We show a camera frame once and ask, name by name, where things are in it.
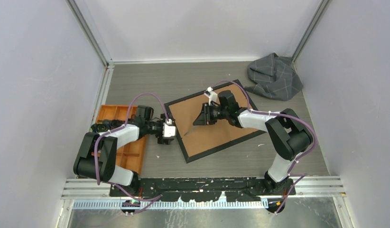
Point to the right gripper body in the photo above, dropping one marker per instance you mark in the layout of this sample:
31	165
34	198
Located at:
216	113

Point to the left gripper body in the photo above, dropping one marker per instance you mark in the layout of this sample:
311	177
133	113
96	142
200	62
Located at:
155	128

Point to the black picture frame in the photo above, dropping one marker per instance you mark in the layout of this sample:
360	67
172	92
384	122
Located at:
197	142

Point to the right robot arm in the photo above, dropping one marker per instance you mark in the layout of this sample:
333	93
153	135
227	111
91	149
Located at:
289	136

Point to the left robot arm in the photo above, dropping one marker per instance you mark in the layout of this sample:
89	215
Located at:
97	155

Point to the orange wooden divided tray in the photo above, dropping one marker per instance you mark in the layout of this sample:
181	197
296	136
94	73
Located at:
131	155

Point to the grey checked cloth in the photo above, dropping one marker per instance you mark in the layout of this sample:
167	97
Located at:
273	78

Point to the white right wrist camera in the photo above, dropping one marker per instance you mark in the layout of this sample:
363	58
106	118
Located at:
211	95

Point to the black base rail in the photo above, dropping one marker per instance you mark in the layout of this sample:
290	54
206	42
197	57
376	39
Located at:
237	189

